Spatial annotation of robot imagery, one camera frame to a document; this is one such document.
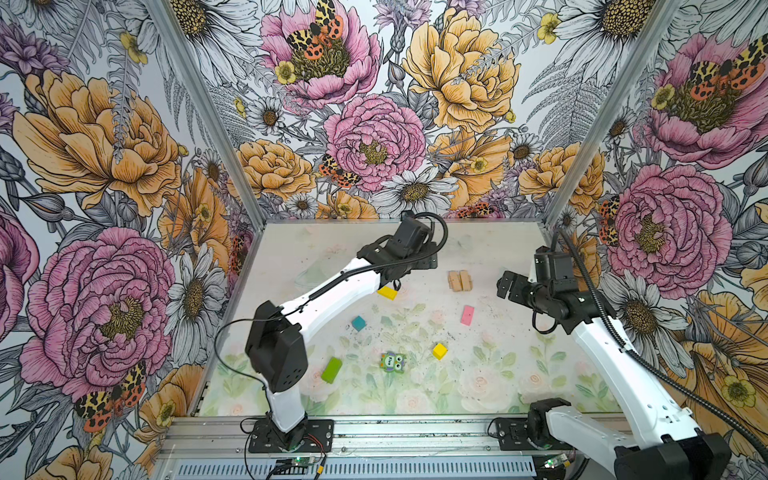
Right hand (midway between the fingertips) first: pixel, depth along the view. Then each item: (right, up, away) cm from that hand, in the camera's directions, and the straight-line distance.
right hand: (514, 297), depth 78 cm
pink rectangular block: (-8, -8, +17) cm, 20 cm away
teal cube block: (-42, -10, +14) cm, 45 cm away
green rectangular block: (-48, -21, +6) cm, 53 cm away
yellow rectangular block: (-33, -2, +23) cm, 40 cm away
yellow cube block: (-18, -17, +9) cm, 26 cm away
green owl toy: (-31, -19, +7) cm, 37 cm away
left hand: (-24, +10, +5) cm, 26 cm away
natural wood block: (-11, +2, +24) cm, 26 cm away
